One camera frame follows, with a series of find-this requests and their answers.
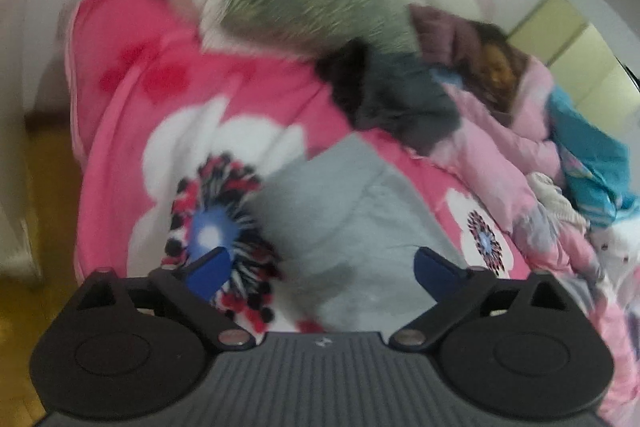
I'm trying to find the dark grey garment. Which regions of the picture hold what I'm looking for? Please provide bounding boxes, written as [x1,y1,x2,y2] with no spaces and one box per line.
[315,38,463,155]

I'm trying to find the pink flower-print blanket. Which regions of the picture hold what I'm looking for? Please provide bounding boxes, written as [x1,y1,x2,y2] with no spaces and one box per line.
[65,0,531,338]

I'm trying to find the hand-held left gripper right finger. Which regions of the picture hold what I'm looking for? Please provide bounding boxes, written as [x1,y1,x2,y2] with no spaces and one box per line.
[389,247,576,350]

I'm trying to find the grey pants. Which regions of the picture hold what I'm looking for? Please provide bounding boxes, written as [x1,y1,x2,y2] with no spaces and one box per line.
[242,132,468,335]

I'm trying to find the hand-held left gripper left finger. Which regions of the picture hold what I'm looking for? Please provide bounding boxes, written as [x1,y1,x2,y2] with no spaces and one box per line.
[67,247,256,350]

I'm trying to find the maroon jacket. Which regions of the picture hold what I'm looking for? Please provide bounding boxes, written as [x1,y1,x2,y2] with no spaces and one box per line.
[407,4,483,68]

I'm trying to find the pale yellow wardrobe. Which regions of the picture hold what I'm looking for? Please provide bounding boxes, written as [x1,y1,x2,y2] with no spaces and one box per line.
[507,0,640,128]

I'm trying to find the teal and pink cartoon quilt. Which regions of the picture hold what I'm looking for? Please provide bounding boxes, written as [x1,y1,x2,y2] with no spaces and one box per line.
[547,87,640,268]

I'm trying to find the pink floral quilt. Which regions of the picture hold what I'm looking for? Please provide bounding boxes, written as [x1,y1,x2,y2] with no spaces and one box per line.
[430,57,640,423]

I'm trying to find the white knit garment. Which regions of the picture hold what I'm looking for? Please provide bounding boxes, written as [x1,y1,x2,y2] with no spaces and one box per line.
[527,172,588,230]

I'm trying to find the light blue pillow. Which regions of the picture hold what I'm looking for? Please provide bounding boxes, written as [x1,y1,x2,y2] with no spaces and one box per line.
[432,69,463,90]

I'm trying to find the pale bedside cabinet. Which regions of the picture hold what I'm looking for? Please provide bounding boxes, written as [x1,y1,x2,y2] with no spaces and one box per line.
[0,0,56,290]

